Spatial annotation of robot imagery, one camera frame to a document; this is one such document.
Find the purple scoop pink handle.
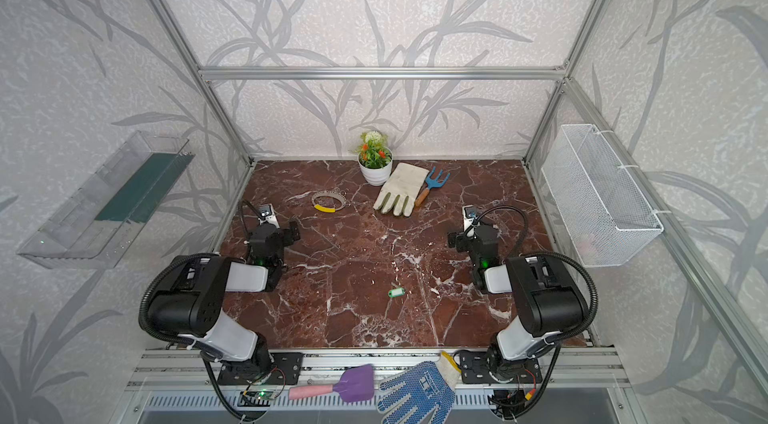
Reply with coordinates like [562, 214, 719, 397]
[288, 364, 375, 403]

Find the blue dotted work glove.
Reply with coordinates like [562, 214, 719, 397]
[377, 354, 461, 424]

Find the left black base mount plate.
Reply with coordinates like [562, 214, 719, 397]
[217, 352, 304, 386]

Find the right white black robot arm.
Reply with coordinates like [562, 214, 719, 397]
[447, 224, 599, 375]

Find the white pot with plant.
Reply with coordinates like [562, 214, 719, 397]
[357, 129, 393, 186]

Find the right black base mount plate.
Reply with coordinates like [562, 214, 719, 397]
[454, 349, 543, 385]

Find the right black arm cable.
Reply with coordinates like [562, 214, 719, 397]
[467, 204, 600, 344]

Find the metal keyring with yellow tag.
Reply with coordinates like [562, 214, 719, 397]
[311, 189, 348, 213]

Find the blue hand rake wooden handle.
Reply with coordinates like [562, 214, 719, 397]
[415, 167, 450, 207]

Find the green key tag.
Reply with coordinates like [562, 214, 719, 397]
[388, 287, 405, 298]

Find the white wire mesh basket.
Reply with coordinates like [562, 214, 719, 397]
[542, 124, 664, 267]

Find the clear plastic wall shelf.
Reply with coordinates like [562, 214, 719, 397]
[17, 131, 195, 269]

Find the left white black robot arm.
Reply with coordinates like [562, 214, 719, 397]
[138, 220, 301, 375]

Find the cream gardening glove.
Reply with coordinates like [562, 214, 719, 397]
[373, 162, 428, 217]

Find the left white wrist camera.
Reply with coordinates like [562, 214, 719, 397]
[256, 204, 279, 227]

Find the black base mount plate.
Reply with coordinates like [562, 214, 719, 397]
[454, 349, 543, 385]
[217, 352, 304, 386]

